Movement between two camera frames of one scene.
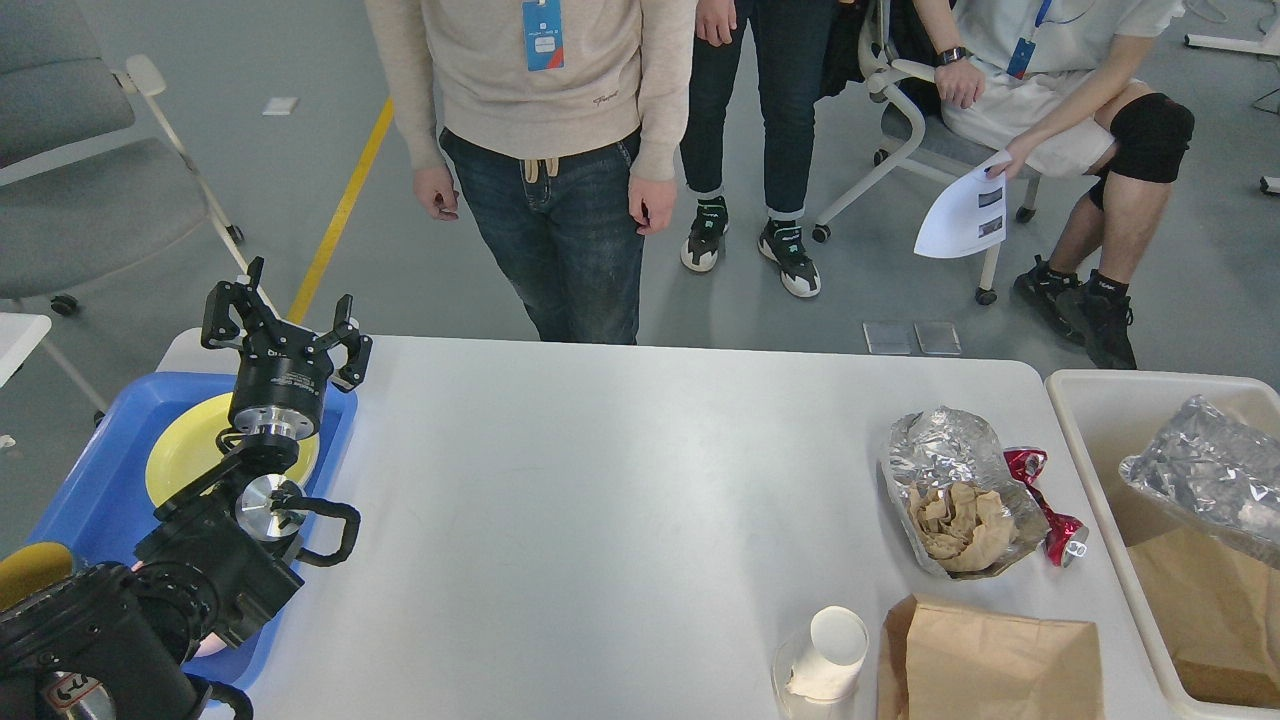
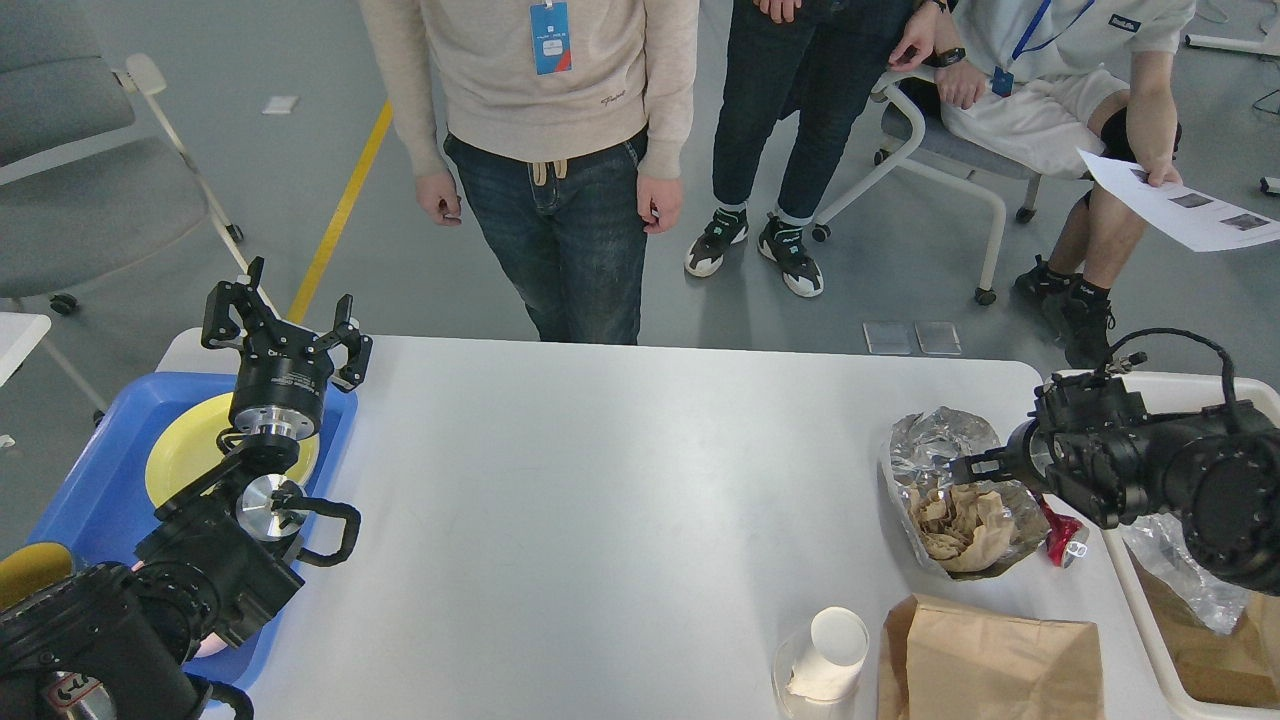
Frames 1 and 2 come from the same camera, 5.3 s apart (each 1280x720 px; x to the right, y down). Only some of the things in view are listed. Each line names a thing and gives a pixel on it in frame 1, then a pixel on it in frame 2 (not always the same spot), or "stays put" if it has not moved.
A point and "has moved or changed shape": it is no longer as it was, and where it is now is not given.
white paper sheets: x=971 y=218 -> x=1202 y=221
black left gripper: x=281 y=381 stays put
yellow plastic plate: x=188 y=451 stays put
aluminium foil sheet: x=1215 y=463 has moved or changed shape
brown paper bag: x=1217 y=597 stays put
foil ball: x=955 y=501 stays put
